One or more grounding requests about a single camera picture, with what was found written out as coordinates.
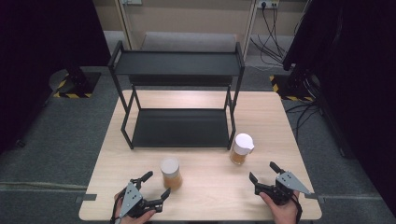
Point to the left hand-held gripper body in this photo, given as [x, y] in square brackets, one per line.
[130, 199]

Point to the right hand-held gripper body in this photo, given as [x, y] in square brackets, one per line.
[289, 181]

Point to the spice jar with spouted white lid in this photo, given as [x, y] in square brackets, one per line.
[242, 146]

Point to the black metal two-tier rack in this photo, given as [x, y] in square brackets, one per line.
[180, 127]

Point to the person's left hand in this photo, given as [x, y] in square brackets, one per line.
[134, 220]

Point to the person's right hand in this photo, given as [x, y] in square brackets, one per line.
[285, 214]

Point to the grey tape strip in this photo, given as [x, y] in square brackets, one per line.
[86, 198]
[316, 197]

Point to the black stand base striped tape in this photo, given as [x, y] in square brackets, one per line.
[77, 84]
[292, 88]

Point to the black curtain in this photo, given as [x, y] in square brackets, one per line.
[358, 77]
[37, 62]

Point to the white wall power socket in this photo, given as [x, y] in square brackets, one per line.
[267, 3]

